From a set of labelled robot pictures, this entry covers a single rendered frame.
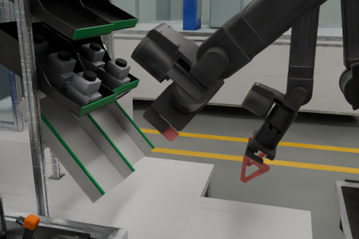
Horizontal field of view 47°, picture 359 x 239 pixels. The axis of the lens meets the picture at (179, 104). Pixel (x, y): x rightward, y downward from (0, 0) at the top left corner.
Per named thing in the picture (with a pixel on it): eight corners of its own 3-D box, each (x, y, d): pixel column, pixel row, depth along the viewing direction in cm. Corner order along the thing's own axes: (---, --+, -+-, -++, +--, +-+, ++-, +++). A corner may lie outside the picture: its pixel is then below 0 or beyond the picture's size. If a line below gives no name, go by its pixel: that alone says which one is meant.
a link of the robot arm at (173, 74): (200, 111, 57) (225, 80, 58) (162, 77, 57) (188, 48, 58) (192, 117, 63) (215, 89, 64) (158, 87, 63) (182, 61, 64)
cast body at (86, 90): (98, 106, 92) (108, 79, 89) (84, 110, 89) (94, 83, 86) (71, 86, 95) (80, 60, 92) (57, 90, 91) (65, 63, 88)
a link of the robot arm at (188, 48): (232, 62, 51) (248, 42, 59) (163, 2, 51) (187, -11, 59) (180, 120, 58) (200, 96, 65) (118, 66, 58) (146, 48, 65)
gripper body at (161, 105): (150, 106, 69) (153, 100, 62) (190, 64, 71) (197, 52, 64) (179, 133, 69) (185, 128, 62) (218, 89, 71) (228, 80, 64)
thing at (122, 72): (127, 88, 108) (136, 65, 105) (118, 92, 104) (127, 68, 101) (102, 72, 110) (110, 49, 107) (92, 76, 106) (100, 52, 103)
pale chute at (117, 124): (145, 156, 117) (155, 147, 114) (119, 174, 105) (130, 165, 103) (83, 80, 119) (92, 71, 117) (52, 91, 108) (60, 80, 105)
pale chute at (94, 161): (124, 179, 103) (135, 170, 101) (92, 204, 91) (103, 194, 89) (55, 93, 105) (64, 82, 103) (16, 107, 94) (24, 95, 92)
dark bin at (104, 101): (114, 102, 98) (124, 75, 94) (79, 117, 86) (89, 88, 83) (28, 45, 105) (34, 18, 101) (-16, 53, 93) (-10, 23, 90)
